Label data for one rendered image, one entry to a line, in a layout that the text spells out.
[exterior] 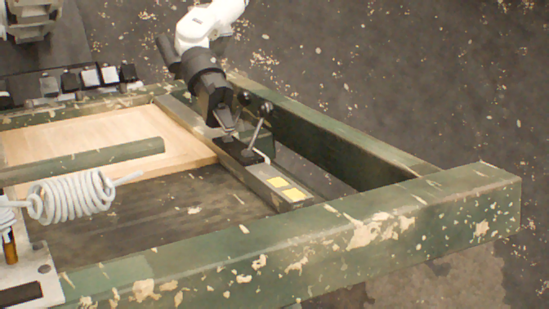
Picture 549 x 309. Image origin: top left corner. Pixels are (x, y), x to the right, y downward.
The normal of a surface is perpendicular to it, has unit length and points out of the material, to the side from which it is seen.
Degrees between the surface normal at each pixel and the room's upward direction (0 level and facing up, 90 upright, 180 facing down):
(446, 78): 0
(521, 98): 0
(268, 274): 34
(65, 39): 0
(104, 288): 56
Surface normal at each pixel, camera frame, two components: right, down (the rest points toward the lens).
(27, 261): -0.08, -0.94
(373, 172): -0.91, 0.21
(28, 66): 0.29, -0.30
